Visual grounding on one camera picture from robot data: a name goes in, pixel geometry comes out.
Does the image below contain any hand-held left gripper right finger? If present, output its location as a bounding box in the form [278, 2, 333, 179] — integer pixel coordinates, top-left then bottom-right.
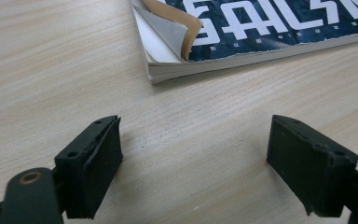
[266, 114, 358, 217]

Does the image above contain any blue illustrated magazine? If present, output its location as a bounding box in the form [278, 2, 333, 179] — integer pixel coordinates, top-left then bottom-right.
[130, 0, 358, 86]

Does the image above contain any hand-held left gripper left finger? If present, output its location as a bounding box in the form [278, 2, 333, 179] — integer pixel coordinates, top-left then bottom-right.
[54, 115, 124, 219]

